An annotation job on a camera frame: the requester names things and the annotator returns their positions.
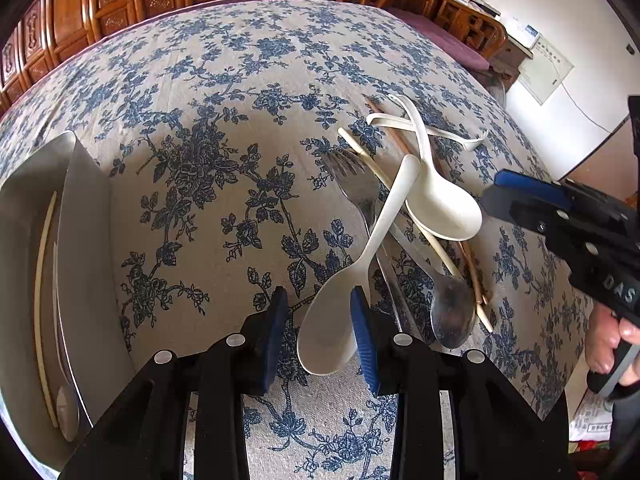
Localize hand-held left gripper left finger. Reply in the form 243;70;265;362
60;286;291;480

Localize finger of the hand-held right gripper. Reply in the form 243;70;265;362
494;169;574;209
480;184;572;235

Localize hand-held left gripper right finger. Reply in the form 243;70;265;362
349;286;579;480

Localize white plastic spoon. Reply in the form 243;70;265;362
296;154;421;377
50;241;81;442
390;94;484;242

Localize metal spoon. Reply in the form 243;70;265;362
374;199;476;351

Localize metal fork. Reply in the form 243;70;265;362
320;149;423;346

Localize metal tray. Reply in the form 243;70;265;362
0;130;136;466

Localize person's right hand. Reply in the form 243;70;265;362
584;304;640;387

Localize brown wooden chopstick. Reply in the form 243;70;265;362
365;96;490;308

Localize white cardboard box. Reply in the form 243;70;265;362
500;14;543;52

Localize cream chopstick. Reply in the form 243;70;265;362
34;190;60;428
337;127;495;333

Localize white printed bag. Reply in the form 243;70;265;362
570;392;617;443

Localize person's dark trousers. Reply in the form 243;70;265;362
611;385;640;461

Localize red bag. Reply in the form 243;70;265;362
575;439;618;480

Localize blue floral tablecloth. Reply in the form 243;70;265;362
0;0;601;480

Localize wall cable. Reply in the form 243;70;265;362
560;82;632;133

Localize wall poster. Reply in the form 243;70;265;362
517;35;575;106

